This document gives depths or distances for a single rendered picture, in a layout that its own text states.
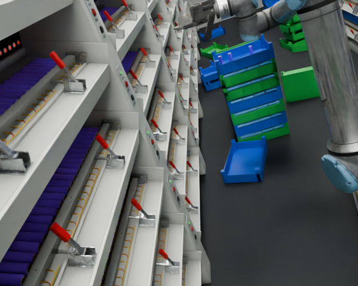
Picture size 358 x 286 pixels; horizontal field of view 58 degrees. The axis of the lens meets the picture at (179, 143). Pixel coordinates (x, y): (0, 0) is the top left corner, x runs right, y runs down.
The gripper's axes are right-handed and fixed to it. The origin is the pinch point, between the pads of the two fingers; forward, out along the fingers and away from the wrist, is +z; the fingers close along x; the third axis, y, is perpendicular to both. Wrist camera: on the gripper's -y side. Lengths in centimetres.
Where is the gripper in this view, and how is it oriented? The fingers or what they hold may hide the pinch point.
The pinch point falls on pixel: (176, 29)
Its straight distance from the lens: 157.4
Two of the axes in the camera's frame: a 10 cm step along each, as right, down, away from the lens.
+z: -9.4, 2.6, 2.1
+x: -0.5, 5.2, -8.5
